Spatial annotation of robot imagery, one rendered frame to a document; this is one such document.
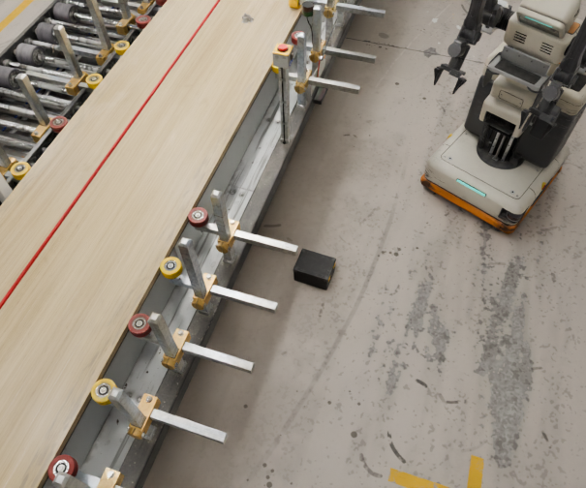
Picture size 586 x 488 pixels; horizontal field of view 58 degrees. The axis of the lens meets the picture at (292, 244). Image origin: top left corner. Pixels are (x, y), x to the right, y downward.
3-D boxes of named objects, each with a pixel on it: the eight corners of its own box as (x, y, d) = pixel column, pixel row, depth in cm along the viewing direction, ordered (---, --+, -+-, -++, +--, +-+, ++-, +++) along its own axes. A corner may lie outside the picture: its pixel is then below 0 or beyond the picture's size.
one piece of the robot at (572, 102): (477, 121, 346) (520, 0, 277) (556, 161, 325) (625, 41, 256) (449, 150, 332) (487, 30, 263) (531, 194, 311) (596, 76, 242)
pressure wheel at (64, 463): (78, 492, 165) (65, 485, 156) (56, 485, 167) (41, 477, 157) (91, 466, 170) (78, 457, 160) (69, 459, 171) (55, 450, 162)
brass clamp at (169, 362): (193, 338, 195) (190, 332, 191) (176, 371, 188) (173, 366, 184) (177, 333, 197) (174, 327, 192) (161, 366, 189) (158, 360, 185)
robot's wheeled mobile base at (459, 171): (471, 128, 362) (481, 99, 341) (560, 172, 338) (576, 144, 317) (416, 186, 333) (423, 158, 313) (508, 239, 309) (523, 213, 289)
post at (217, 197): (236, 262, 229) (222, 190, 190) (232, 269, 228) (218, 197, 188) (229, 260, 230) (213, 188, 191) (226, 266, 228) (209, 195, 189)
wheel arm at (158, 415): (228, 436, 176) (227, 432, 172) (224, 445, 174) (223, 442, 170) (110, 395, 184) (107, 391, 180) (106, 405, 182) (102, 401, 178)
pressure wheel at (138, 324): (134, 347, 193) (125, 333, 183) (137, 326, 197) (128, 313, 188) (156, 346, 193) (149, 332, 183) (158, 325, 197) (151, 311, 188)
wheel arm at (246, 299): (278, 307, 203) (277, 301, 199) (275, 315, 201) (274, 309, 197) (173, 277, 211) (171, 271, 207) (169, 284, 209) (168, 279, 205)
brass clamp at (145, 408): (163, 402, 182) (159, 397, 178) (144, 442, 175) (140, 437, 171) (146, 397, 183) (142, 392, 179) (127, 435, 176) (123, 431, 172)
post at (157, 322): (189, 371, 205) (162, 314, 165) (185, 380, 203) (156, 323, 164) (180, 368, 206) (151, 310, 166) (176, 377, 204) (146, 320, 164)
